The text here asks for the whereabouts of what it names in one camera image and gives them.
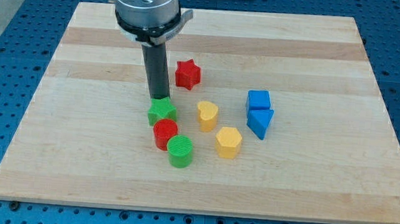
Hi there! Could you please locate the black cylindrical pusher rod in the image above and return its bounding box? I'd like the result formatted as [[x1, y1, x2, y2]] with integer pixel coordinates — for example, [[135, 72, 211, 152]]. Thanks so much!
[[142, 44, 170, 99]]

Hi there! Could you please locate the red star block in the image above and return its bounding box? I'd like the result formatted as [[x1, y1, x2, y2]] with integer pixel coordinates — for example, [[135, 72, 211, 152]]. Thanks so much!
[[175, 59, 201, 91]]

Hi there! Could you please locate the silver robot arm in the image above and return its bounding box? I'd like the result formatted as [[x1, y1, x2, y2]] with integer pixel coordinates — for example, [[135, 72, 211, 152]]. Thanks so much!
[[109, 0, 193, 99]]

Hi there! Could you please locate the green star block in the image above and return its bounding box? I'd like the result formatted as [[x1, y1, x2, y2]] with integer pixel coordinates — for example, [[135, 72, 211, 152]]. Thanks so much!
[[148, 96, 177, 126]]

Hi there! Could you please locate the yellow heart block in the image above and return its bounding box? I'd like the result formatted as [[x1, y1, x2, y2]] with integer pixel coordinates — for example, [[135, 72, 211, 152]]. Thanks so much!
[[197, 101, 219, 133]]

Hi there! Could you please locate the red cylinder block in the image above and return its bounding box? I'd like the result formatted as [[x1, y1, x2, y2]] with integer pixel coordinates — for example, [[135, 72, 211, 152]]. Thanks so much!
[[153, 118, 178, 151]]

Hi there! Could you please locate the green cylinder block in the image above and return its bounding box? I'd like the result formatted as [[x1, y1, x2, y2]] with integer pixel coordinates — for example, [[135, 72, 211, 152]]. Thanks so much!
[[167, 135, 193, 168]]

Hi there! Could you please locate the blue cube block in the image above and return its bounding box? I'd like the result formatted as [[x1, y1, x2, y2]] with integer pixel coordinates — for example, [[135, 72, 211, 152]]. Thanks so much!
[[245, 90, 272, 117]]

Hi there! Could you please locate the yellow hexagon block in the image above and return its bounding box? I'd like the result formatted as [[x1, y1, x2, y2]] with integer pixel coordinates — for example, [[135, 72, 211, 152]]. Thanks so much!
[[215, 127, 243, 159]]

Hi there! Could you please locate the blue triangle block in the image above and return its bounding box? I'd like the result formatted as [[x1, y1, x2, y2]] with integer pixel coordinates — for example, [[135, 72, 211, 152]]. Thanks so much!
[[246, 109, 275, 140]]

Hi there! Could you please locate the wooden board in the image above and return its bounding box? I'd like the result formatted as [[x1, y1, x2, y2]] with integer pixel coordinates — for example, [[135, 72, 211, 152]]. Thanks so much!
[[0, 3, 400, 224]]

